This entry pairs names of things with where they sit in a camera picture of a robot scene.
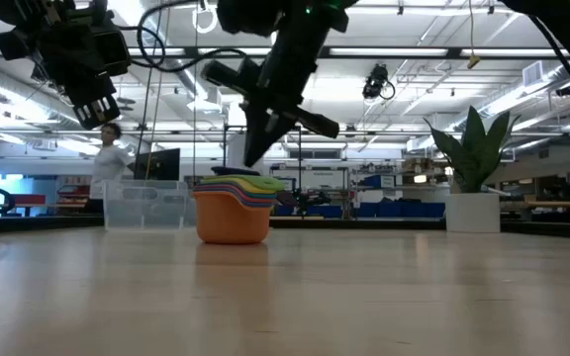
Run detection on overhead beam with light strips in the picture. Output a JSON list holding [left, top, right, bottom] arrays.
[[0, 45, 570, 60]]

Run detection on green plant in white pot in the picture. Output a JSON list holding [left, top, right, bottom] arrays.
[[423, 105, 523, 234]]

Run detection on yellow hanging cord with hook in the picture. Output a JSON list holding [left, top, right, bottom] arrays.
[[466, 0, 482, 70]]

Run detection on medium blue measuring cup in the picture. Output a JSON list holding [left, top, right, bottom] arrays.
[[193, 185, 299, 209]]

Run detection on yellow measuring cup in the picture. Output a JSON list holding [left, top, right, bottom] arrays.
[[196, 177, 279, 196]]

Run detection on black monitor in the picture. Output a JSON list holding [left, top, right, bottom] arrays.
[[133, 147, 181, 182]]

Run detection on light blue measuring cup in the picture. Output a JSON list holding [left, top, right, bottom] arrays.
[[194, 183, 278, 199]]

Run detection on person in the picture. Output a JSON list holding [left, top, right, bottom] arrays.
[[86, 122, 136, 215]]

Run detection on black aluminium table frame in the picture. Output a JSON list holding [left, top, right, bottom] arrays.
[[0, 215, 570, 238]]

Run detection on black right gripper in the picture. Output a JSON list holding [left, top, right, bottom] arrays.
[[201, 14, 345, 168]]

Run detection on stack of colourful measuring cups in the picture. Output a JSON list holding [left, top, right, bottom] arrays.
[[191, 190, 272, 245]]

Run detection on clear plastic basket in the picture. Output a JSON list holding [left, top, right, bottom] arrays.
[[102, 178, 190, 231]]

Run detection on black ceiling-mounted device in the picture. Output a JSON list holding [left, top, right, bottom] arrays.
[[362, 62, 396, 101]]

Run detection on white cylindrical tank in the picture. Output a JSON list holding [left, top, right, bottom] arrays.
[[226, 133, 246, 177]]

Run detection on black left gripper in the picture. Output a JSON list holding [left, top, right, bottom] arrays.
[[0, 9, 132, 132]]

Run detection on black hanging cable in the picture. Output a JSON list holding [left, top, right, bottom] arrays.
[[135, 68, 155, 167]]

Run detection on white coiled cable ring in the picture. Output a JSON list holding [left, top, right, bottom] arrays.
[[191, 0, 220, 35]]

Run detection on red measuring cup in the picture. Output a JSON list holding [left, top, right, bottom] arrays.
[[193, 184, 277, 204]]

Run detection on red bench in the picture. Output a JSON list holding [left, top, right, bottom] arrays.
[[12, 193, 48, 208]]

